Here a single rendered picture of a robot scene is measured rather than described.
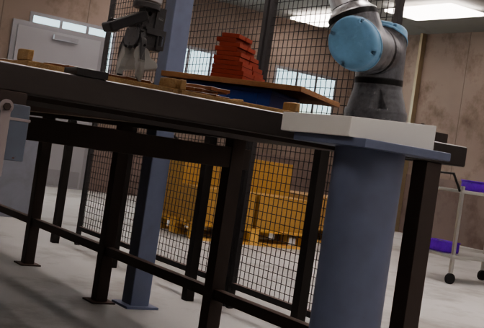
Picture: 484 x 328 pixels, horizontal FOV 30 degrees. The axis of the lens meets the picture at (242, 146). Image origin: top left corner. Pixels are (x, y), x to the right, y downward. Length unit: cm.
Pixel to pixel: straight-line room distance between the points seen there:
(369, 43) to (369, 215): 40
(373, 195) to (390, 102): 22
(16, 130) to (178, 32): 250
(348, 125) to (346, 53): 16
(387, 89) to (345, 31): 21
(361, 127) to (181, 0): 245
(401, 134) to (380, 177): 11
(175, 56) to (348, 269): 242
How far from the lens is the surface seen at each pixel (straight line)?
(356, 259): 213
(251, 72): 330
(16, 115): 197
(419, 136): 219
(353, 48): 203
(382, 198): 213
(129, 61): 239
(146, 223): 436
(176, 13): 439
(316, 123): 214
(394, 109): 215
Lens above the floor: 79
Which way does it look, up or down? 1 degrees up
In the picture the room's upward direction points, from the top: 8 degrees clockwise
